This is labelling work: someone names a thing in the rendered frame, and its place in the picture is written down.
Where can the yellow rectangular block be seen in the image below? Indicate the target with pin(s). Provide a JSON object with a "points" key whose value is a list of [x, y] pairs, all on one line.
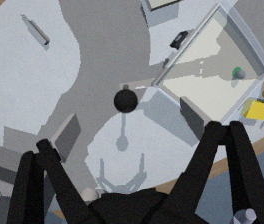
{"points": [[256, 111]]}

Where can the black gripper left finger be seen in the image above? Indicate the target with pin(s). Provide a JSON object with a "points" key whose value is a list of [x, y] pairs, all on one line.
{"points": [[27, 200]]}

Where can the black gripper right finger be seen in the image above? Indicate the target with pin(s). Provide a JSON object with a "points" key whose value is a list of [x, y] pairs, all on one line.
{"points": [[246, 179]]}

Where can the white mug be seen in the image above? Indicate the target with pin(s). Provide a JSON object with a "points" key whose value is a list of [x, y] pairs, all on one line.
{"points": [[89, 195]]}

